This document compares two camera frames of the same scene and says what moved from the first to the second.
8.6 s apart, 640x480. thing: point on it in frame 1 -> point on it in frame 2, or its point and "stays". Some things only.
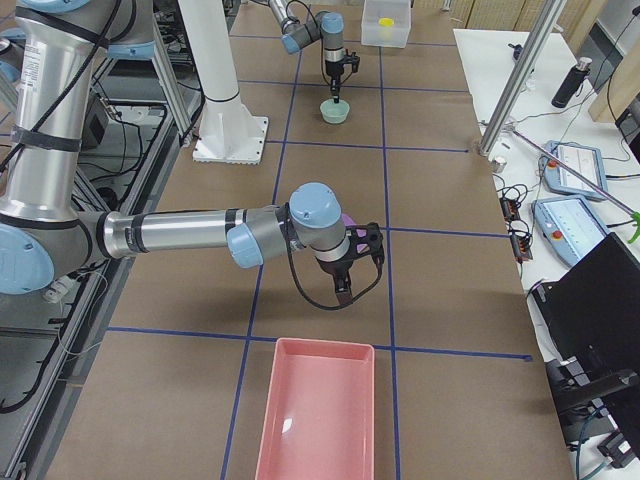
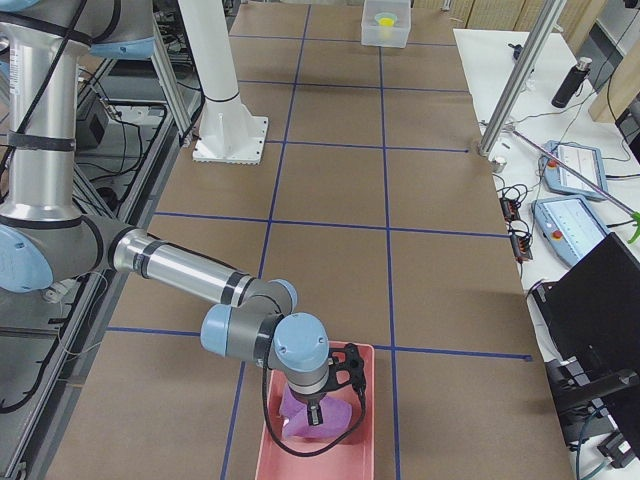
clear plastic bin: x=386 y=23 stays
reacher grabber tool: x=624 y=209 stays
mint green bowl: x=334 y=112 -> x=382 y=15
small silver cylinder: x=498 y=164 stays
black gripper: x=365 y=239 -> x=353 y=363
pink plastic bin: x=319 y=417 stays
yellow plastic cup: x=386 y=22 stays
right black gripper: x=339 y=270 -> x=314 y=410
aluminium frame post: x=490 y=137 stays
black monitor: x=589 y=321 stays
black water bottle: x=572 y=83 stays
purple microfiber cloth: x=349 y=222 -> x=336 y=415
